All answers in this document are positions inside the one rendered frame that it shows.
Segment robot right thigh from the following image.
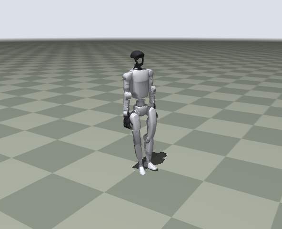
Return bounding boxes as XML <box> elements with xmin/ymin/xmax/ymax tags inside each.
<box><xmin>129</xmin><ymin>110</ymin><xmax>142</xmax><ymax>145</ymax></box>

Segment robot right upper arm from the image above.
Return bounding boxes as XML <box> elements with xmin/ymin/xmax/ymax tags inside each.
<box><xmin>122</xmin><ymin>72</ymin><xmax>132</xmax><ymax>99</ymax></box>

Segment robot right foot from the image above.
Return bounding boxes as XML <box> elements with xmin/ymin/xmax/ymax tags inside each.
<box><xmin>138</xmin><ymin>165</ymin><xmax>146</xmax><ymax>175</ymax></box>

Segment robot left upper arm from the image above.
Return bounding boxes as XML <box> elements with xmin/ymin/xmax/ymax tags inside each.
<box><xmin>148</xmin><ymin>69</ymin><xmax>156</xmax><ymax>93</ymax></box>

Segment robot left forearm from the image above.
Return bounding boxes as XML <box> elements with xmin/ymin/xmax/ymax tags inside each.
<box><xmin>149</xmin><ymin>92</ymin><xmax>155</xmax><ymax>108</ymax></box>

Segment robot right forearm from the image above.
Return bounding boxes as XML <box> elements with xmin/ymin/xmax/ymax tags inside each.
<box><xmin>123</xmin><ymin>93</ymin><xmax>130</xmax><ymax>116</ymax></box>

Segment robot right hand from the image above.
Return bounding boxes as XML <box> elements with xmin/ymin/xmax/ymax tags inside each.
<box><xmin>123</xmin><ymin>112</ymin><xmax>133</xmax><ymax>129</ymax></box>

